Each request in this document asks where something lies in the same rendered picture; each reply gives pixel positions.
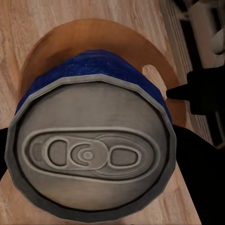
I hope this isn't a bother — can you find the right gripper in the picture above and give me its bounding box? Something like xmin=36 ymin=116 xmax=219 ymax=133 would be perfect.
xmin=166 ymin=66 xmax=225 ymax=115

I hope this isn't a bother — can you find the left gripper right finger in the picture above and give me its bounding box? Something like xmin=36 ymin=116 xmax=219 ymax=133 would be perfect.
xmin=172 ymin=125 xmax=225 ymax=225

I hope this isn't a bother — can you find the can of soda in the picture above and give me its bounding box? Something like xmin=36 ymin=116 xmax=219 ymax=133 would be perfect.
xmin=4 ymin=49 xmax=177 ymax=224

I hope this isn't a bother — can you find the trash can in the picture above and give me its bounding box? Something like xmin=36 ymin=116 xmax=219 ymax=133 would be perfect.
xmin=17 ymin=18 xmax=187 ymax=128

